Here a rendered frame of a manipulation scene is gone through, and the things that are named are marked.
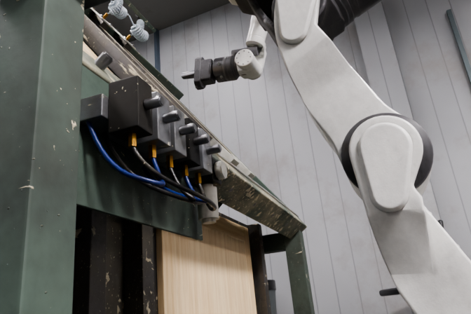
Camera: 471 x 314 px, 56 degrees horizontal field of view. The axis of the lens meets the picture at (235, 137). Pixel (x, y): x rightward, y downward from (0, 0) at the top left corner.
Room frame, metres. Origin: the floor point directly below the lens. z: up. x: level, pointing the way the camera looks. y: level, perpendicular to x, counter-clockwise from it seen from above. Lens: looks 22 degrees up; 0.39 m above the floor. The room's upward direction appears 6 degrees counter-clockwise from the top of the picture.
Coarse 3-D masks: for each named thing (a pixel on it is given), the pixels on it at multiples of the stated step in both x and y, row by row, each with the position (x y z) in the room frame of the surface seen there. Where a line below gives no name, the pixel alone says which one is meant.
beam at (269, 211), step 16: (0, 0) 0.47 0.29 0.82; (112, 80) 0.73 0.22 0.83; (240, 176) 1.42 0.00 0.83; (224, 192) 1.40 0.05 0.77; (240, 192) 1.49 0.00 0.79; (256, 192) 1.58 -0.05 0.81; (240, 208) 1.60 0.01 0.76; (256, 208) 1.70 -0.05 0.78; (272, 208) 1.83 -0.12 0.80; (272, 224) 2.00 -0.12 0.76; (288, 224) 2.17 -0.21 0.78; (304, 224) 2.38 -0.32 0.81
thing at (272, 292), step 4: (268, 280) 4.02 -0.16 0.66; (272, 280) 4.07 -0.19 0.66; (268, 284) 4.01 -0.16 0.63; (272, 284) 4.06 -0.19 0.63; (268, 288) 4.01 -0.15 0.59; (272, 288) 4.05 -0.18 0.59; (272, 292) 4.06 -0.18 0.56; (272, 296) 4.06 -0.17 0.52; (272, 300) 4.06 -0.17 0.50; (272, 304) 4.06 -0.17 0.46; (272, 308) 4.05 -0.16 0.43; (272, 312) 4.05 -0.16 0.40; (276, 312) 4.20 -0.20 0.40
